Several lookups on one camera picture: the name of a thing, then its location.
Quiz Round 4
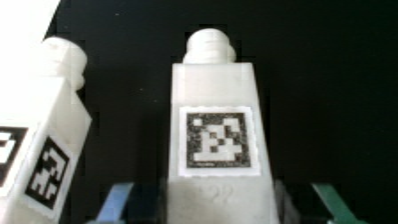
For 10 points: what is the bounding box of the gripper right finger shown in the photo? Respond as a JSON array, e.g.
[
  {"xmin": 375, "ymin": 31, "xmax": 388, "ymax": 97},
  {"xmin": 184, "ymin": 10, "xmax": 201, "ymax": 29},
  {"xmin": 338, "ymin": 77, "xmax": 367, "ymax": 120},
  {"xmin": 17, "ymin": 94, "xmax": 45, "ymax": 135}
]
[{"xmin": 311, "ymin": 183, "xmax": 363, "ymax": 224}]

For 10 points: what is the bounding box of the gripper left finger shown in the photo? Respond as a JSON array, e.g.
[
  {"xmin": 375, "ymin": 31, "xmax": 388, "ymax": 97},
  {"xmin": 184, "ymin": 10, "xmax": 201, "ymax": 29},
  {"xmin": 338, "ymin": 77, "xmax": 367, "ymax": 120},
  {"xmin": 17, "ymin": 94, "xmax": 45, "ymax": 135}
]
[{"xmin": 88, "ymin": 182, "xmax": 136, "ymax": 224}]

